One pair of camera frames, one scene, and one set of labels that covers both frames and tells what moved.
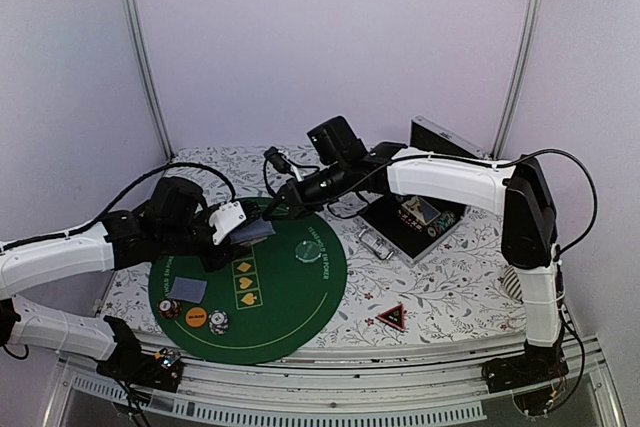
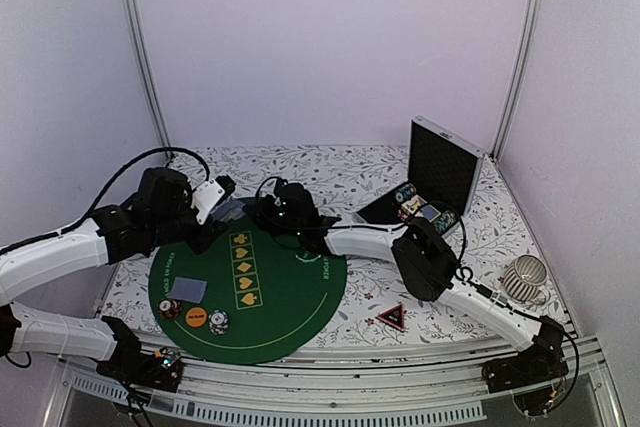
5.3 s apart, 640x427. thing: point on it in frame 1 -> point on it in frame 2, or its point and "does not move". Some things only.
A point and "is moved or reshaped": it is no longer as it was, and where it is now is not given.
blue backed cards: x=252 y=232 is moved or reshaped
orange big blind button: x=196 y=317 does not move
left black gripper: x=224 y=256 -> x=201 y=243
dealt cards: x=189 y=290 does not move
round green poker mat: x=273 y=301 does not move
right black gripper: x=289 y=191 -> x=258 y=211
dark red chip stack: x=169 y=309 does not move
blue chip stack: x=218 y=321 does not move
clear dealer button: x=308 y=251 does not move
